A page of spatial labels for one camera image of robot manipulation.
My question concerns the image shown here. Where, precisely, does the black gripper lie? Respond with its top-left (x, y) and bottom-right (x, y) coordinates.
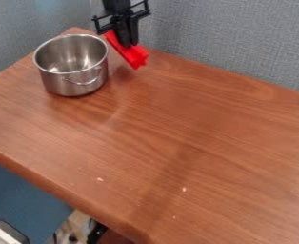
top-left (92, 0), bottom-right (151, 49)

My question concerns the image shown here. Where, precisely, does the red plastic block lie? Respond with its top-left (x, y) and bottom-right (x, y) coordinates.
top-left (104, 30), bottom-right (149, 70)

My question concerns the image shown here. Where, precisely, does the stainless steel pot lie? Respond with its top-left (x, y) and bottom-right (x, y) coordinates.
top-left (33, 34), bottom-right (109, 97)

